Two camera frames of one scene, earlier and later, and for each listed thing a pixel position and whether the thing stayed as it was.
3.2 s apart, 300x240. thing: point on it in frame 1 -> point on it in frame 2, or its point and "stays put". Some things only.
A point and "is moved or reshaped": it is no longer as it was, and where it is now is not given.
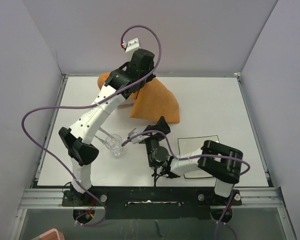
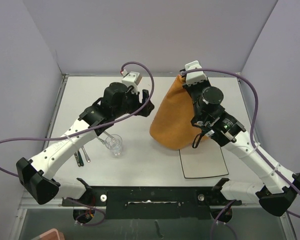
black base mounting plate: x=152 y=203 stays put
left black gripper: x=151 y=78 -> x=135 y=95
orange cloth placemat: x=154 y=101 is moved or reshaped
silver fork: x=103 y=141 stays put
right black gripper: x=162 y=125 -> x=190 y=87
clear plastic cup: x=114 y=145 stays put
